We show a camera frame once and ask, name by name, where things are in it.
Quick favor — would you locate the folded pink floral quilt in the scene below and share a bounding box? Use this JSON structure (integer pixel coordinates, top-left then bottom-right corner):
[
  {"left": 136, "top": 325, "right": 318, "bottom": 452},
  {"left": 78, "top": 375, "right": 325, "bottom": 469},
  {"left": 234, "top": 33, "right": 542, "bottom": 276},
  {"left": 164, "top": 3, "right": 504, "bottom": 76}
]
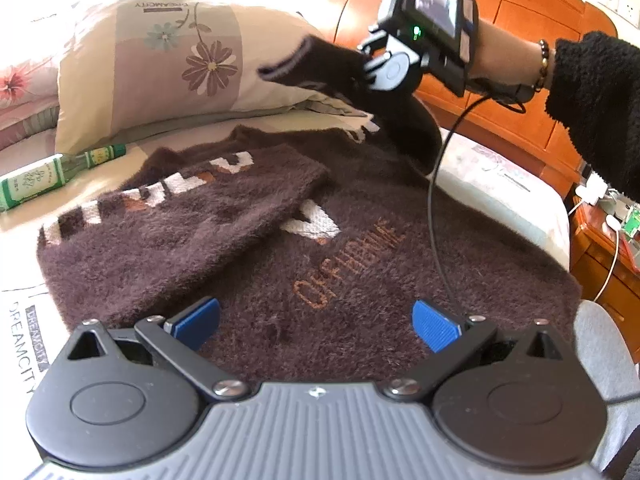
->
[{"left": 0, "top": 57, "right": 63, "bottom": 153}]

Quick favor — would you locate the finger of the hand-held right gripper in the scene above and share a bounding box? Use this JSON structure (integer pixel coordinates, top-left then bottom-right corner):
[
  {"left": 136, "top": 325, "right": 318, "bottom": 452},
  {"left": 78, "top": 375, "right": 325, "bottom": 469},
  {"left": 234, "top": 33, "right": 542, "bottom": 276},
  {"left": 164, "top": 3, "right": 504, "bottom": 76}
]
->
[{"left": 356, "top": 27, "right": 396, "bottom": 57}]

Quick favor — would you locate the person's grey trouser leg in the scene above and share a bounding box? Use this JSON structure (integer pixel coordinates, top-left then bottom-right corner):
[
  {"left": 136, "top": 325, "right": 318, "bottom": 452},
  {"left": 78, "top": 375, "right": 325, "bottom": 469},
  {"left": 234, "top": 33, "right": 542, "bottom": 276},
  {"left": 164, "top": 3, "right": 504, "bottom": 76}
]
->
[{"left": 572, "top": 300, "right": 640, "bottom": 480}]

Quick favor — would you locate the brown fuzzy sweater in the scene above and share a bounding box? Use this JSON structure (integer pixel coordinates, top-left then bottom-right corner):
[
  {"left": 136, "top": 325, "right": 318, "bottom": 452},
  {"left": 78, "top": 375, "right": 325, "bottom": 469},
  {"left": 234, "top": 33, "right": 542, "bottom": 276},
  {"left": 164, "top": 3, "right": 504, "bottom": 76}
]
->
[{"left": 37, "top": 35, "right": 583, "bottom": 386}]

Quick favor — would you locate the wooden headboard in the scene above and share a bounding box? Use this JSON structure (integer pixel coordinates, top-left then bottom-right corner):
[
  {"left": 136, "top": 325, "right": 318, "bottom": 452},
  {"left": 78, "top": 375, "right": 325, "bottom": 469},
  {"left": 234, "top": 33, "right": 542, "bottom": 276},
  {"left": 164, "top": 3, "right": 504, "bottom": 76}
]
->
[{"left": 295, "top": 0, "right": 640, "bottom": 196}]

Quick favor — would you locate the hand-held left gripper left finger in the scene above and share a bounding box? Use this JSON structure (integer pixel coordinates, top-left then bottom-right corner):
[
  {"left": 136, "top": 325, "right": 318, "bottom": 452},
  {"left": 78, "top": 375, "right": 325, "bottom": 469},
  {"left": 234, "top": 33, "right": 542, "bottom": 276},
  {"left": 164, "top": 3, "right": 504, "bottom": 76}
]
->
[{"left": 67, "top": 296, "right": 251, "bottom": 403}]

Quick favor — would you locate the floral patchwork pillow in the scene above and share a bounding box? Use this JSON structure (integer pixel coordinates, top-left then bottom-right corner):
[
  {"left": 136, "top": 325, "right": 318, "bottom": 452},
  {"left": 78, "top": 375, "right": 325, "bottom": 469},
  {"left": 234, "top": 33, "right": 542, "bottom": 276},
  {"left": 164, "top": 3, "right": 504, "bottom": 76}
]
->
[{"left": 55, "top": 0, "right": 381, "bottom": 156}]

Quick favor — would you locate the white cable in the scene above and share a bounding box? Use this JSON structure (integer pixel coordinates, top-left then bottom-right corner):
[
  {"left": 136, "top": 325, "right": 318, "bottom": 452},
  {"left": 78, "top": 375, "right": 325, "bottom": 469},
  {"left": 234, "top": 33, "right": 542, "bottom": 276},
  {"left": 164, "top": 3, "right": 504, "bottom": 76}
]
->
[{"left": 567, "top": 195, "right": 623, "bottom": 307}]

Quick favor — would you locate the person's right forearm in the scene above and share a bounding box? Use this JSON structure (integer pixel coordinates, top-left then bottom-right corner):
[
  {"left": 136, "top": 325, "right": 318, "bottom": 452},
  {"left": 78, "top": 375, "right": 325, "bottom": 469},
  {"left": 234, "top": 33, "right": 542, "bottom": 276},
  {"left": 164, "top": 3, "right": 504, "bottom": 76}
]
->
[{"left": 470, "top": 22, "right": 640, "bottom": 191}]

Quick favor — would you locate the white wall socket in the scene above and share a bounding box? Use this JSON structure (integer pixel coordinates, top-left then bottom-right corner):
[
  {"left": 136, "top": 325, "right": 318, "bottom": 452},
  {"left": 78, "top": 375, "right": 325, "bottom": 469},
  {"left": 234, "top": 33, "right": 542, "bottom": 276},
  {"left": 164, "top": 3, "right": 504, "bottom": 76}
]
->
[{"left": 602, "top": 0, "right": 640, "bottom": 23}]

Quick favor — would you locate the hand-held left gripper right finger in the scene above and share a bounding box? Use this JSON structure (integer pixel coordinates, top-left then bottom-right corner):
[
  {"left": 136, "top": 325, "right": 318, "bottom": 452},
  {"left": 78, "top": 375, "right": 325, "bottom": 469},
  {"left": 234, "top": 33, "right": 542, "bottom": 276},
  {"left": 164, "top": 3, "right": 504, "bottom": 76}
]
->
[{"left": 381, "top": 300, "right": 566, "bottom": 402}]

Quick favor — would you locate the black cable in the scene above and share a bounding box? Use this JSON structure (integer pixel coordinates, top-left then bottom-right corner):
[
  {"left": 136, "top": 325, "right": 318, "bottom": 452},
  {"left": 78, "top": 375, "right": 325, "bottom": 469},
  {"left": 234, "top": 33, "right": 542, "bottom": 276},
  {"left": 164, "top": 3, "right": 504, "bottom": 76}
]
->
[{"left": 427, "top": 91, "right": 640, "bottom": 406}]

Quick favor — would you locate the green glass bottle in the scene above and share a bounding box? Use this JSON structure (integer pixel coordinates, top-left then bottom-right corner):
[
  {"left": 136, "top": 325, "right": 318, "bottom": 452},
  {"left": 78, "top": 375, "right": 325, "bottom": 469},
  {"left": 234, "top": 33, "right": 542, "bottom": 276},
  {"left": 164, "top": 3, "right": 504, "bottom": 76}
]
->
[{"left": 0, "top": 144, "right": 128, "bottom": 212}]

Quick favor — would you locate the white charger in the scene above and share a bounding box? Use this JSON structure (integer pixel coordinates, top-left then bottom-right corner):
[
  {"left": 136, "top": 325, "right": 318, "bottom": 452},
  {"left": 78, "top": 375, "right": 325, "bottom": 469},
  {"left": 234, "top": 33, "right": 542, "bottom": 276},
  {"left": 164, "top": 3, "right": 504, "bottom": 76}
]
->
[{"left": 575, "top": 172, "right": 609, "bottom": 206}]

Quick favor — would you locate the wooden nightstand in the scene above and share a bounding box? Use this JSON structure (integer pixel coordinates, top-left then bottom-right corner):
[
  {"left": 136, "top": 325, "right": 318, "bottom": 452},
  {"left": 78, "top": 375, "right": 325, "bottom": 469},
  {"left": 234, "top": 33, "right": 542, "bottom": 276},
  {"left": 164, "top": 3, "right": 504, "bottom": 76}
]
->
[{"left": 567, "top": 180, "right": 640, "bottom": 356}]

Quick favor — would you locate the beaded bracelet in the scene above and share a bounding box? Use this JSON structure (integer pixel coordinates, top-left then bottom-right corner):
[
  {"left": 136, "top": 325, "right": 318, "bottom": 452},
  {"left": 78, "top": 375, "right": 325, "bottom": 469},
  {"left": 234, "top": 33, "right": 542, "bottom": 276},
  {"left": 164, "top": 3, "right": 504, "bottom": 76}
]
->
[{"left": 532, "top": 39, "right": 552, "bottom": 92}]

